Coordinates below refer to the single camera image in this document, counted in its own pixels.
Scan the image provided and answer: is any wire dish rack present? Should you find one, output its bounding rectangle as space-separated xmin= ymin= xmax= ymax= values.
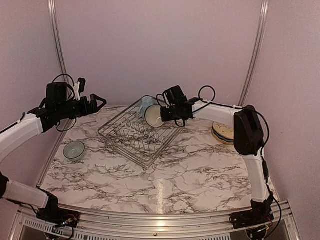
xmin=98 ymin=98 xmax=183 ymax=170

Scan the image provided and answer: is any grey green patterned bowl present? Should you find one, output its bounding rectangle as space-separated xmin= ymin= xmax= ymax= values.
xmin=63 ymin=141 xmax=86 ymax=162

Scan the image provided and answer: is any dark teal dotted bowl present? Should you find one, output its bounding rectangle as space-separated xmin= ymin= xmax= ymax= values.
xmin=144 ymin=104 xmax=165 ymax=128

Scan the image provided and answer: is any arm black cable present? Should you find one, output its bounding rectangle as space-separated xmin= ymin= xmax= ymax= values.
xmin=51 ymin=73 xmax=78 ymax=133
xmin=156 ymin=85 xmax=283 ymax=226

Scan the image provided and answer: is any left aluminium frame post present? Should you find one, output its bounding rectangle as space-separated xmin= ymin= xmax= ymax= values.
xmin=47 ymin=0 xmax=73 ymax=86

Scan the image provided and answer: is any front aluminium rail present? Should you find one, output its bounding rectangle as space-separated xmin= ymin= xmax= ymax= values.
xmin=10 ymin=201 xmax=301 ymax=240

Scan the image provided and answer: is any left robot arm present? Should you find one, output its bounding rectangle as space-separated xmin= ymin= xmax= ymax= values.
xmin=0 ymin=78 xmax=107 ymax=223

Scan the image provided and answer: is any yellow polka dot plate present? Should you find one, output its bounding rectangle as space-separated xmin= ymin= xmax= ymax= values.
xmin=211 ymin=129 xmax=236 ymax=146

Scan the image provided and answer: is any beige bird pattern plate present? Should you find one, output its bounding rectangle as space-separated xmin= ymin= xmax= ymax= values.
xmin=212 ymin=122 xmax=234 ymax=140

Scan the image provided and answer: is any aluminium frame post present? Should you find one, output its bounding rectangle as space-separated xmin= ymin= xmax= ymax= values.
xmin=47 ymin=0 xmax=73 ymax=86
xmin=238 ymin=0 xmax=270 ymax=106

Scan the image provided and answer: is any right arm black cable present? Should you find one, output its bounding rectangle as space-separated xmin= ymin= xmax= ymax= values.
xmin=156 ymin=85 xmax=283 ymax=226

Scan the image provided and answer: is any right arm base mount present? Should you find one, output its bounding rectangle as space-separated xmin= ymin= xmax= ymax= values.
xmin=229 ymin=210 xmax=275 ymax=229

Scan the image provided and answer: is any blue polka dot plate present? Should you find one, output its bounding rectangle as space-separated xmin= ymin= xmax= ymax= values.
xmin=211 ymin=127 xmax=235 ymax=144

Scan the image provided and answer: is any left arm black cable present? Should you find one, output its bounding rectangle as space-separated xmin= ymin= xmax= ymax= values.
xmin=51 ymin=73 xmax=78 ymax=133

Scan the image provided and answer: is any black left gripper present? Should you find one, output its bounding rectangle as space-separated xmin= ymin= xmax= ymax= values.
xmin=56 ymin=93 xmax=106 ymax=120

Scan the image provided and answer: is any light blue mug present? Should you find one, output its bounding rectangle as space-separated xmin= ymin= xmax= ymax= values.
xmin=136 ymin=96 xmax=154 ymax=119

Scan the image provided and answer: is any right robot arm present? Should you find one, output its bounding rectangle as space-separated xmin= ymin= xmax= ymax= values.
xmin=160 ymin=85 xmax=275 ymax=224

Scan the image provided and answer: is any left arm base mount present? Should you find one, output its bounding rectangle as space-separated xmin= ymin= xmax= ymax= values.
xmin=36 ymin=208 xmax=80 ymax=228

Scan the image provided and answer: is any right aluminium frame post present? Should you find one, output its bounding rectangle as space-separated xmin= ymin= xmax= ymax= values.
xmin=238 ymin=0 xmax=270 ymax=106

